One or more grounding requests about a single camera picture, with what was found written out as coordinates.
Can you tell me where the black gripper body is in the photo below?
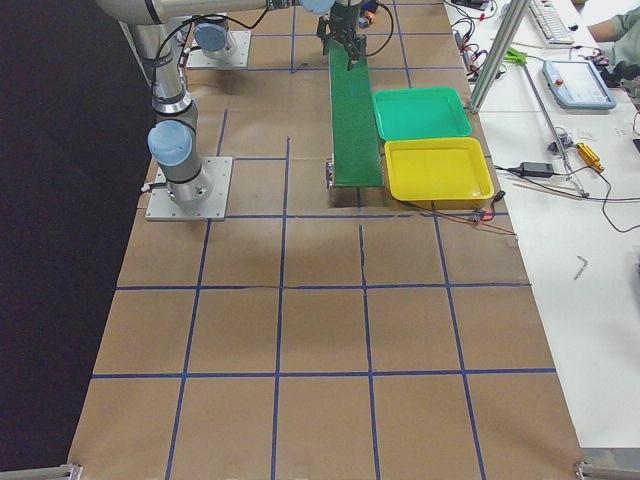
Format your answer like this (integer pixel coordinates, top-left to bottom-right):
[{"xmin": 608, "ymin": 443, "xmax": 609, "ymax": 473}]
[{"xmin": 316, "ymin": 1, "xmax": 366, "ymax": 60}]

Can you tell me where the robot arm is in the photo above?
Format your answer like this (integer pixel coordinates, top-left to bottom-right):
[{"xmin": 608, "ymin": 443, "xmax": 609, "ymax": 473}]
[
  {"xmin": 193, "ymin": 1, "xmax": 368, "ymax": 70},
  {"xmin": 98, "ymin": 1, "xmax": 295, "ymax": 204}
]

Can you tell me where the green plastic tray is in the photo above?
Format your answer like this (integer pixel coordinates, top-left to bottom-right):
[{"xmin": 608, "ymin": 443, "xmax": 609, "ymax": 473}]
[{"xmin": 372, "ymin": 86, "xmax": 472, "ymax": 141}]

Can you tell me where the green conveyor belt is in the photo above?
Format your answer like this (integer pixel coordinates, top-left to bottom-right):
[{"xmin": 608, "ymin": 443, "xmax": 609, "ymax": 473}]
[{"xmin": 325, "ymin": 41, "xmax": 384, "ymax": 188}]

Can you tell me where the yellow plastic tray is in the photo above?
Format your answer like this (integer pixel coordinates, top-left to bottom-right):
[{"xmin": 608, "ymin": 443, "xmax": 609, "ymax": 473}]
[{"xmin": 384, "ymin": 137, "xmax": 494, "ymax": 202}]

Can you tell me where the green plastic grabber tool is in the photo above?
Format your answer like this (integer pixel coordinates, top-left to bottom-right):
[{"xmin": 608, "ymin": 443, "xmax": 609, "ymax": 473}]
[{"xmin": 504, "ymin": 46, "xmax": 528, "ymax": 65}]

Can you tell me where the white keyboard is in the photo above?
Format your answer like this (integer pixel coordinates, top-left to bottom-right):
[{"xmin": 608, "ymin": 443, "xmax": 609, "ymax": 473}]
[{"xmin": 528, "ymin": 0, "xmax": 575, "ymax": 48}]

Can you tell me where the black power adapter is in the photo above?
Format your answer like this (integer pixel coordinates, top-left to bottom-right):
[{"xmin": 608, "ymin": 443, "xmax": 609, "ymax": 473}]
[{"xmin": 519, "ymin": 162, "xmax": 555, "ymax": 178}]

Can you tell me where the teach pendant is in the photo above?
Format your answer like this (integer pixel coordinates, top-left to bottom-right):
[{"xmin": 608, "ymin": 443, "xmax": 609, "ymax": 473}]
[{"xmin": 542, "ymin": 60, "xmax": 617, "ymax": 110}]

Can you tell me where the gold resistor block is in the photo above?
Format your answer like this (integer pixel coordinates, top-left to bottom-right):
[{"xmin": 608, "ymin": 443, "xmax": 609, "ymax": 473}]
[{"xmin": 576, "ymin": 142, "xmax": 604, "ymax": 173}]

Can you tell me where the metal allen key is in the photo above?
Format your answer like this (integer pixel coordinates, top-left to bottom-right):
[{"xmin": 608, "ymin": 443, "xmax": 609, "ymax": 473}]
[{"xmin": 573, "ymin": 255, "xmax": 589, "ymax": 281}]

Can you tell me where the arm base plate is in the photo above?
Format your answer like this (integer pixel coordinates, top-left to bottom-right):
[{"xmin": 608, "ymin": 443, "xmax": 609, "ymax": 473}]
[
  {"xmin": 145, "ymin": 157, "xmax": 233, "ymax": 222},
  {"xmin": 187, "ymin": 26, "xmax": 251, "ymax": 70}
]

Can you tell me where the aluminium frame post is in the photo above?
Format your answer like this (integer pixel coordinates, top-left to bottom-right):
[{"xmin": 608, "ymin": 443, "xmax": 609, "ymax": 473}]
[{"xmin": 467, "ymin": 0, "xmax": 529, "ymax": 114}]

